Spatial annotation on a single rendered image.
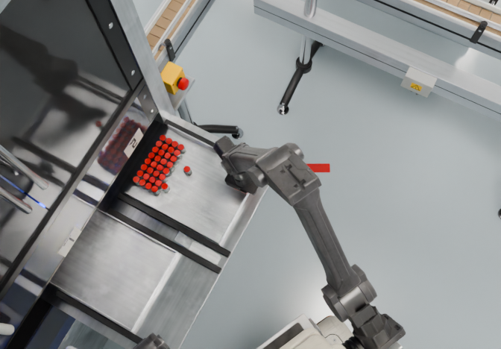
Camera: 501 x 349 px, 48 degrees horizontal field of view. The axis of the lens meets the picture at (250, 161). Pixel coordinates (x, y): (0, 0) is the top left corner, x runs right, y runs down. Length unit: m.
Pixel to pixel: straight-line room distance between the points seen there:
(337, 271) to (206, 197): 0.65
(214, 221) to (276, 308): 0.92
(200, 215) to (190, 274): 0.18
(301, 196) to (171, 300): 0.75
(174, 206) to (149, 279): 0.23
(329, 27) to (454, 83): 0.55
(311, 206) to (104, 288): 0.85
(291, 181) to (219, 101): 1.81
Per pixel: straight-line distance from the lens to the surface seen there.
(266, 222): 2.67
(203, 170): 1.82
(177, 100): 1.93
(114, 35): 1.39
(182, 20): 2.03
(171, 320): 1.75
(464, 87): 2.42
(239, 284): 2.62
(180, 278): 1.75
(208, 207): 1.79
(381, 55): 2.43
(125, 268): 1.79
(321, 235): 1.19
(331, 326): 2.34
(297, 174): 1.12
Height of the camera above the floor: 2.60
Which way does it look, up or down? 70 degrees down
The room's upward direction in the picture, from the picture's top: 5 degrees counter-clockwise
